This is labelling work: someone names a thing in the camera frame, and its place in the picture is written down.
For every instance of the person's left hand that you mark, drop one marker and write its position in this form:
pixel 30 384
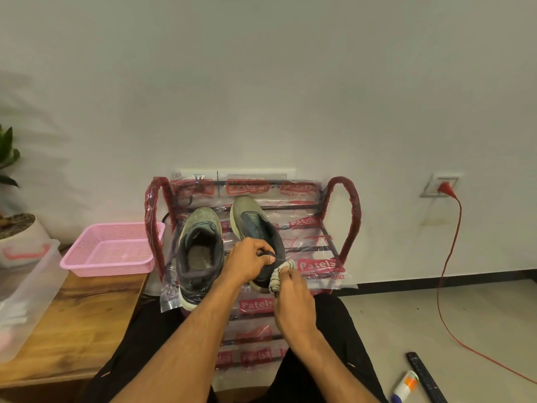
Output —
pixel 243 262

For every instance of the person's right hand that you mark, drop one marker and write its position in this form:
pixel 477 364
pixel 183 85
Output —
pixel 298 314

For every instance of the person's left thumb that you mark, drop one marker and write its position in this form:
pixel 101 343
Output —
pixel 267 261

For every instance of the person's right thumb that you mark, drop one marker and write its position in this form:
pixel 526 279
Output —
pixel 281 302

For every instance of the white cloth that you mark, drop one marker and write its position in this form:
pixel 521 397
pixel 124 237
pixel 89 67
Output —
pixel 278 277

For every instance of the grey sneaker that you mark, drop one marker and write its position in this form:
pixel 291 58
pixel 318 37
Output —
pixel 201 251
pixel 251 222

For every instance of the person's left forearm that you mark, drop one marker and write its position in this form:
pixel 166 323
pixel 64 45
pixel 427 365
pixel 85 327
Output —
pixel 188 335

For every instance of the person's right forearm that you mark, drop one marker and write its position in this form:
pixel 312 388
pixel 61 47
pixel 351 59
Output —
pixel 331 373

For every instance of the red plastic-wrapped shoe rack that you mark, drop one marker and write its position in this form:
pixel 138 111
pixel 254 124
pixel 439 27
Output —
pixel 350 214

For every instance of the white tube with orange label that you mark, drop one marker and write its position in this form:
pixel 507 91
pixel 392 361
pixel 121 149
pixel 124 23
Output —
pixel 406 386

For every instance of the pink plastic basket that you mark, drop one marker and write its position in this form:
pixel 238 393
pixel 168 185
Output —
pixel 111 251

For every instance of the black remote control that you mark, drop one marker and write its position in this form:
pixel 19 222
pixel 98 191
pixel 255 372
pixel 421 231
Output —
pixel 423 375

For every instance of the person's black trousers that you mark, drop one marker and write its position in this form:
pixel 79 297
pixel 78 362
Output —
pixel 126 360

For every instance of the red plug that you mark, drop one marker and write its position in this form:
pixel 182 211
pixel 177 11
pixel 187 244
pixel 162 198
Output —
pixel 445 188

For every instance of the white plant pot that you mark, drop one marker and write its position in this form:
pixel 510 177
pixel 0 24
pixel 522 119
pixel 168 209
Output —
pixel 29 232

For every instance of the clear plastic storage box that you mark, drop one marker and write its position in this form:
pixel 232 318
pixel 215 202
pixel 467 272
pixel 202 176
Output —
pixel 25 297

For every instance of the green plant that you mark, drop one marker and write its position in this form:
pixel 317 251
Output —
pixel 6 153

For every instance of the white wall socket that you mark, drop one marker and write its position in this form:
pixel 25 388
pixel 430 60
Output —
pixel 432 184

